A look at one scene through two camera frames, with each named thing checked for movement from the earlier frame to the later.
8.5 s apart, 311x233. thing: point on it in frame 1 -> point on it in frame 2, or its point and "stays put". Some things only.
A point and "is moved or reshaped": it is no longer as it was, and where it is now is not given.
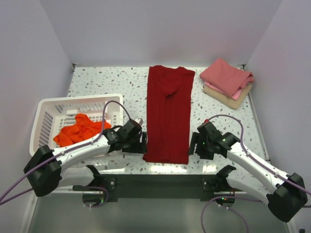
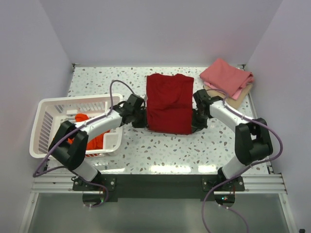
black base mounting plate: (157, 188) stays put
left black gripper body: (132, 144) -> (139, 120)
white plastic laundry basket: (51, 112) stays put
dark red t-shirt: (169, 111) is moved or reshaped
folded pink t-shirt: (220, 76) stays put
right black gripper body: (203, 149) -> (199, 121)
